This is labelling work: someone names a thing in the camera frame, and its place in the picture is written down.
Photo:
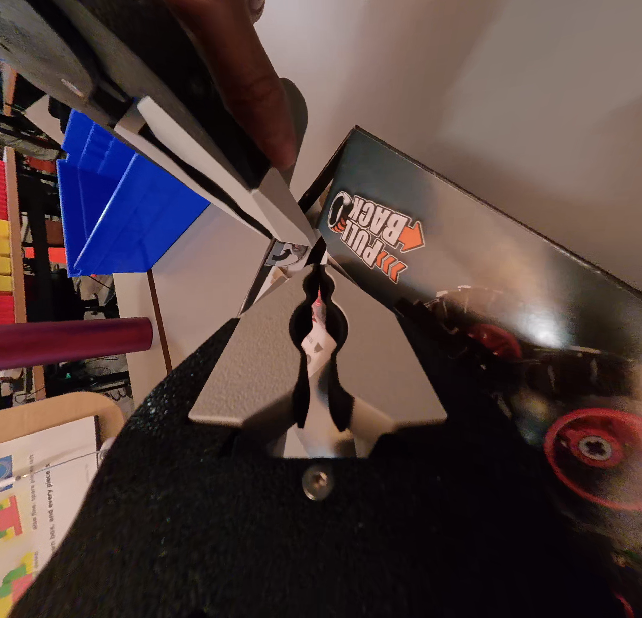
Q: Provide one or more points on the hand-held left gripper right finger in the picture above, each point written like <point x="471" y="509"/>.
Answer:
<point x="386" y="372"/>

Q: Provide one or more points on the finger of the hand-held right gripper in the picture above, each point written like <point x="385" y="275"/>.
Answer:
<point x="165" y="159"/>
<point x="281" y="212"/>

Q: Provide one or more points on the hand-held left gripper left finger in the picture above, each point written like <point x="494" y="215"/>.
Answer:
<point x="251" y="357"/>

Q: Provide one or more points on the dark toy truck box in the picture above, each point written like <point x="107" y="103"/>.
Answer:
<point x="501" y="277"/>

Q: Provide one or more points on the white desk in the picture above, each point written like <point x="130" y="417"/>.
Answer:
<point x="451" y="51"/>

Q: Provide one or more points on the person's right hand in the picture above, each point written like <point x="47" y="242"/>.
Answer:
<point x="240" y="76"/>

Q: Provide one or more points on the large blue plastic bin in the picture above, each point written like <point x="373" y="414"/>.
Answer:
<point x="125" y="217"/>

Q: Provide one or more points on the wooden rack with coloured blocks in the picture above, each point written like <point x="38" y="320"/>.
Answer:
<point x="10" y="237"/>

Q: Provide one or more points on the maroon cylinder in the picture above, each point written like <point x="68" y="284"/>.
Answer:
<point x="75" y="340"/>

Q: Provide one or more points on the cardboard tray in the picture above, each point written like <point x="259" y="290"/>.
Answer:
<point x="75" y="405"/>

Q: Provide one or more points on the printed instruction sheet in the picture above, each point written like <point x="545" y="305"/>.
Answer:
<point x="55" y="487"/>

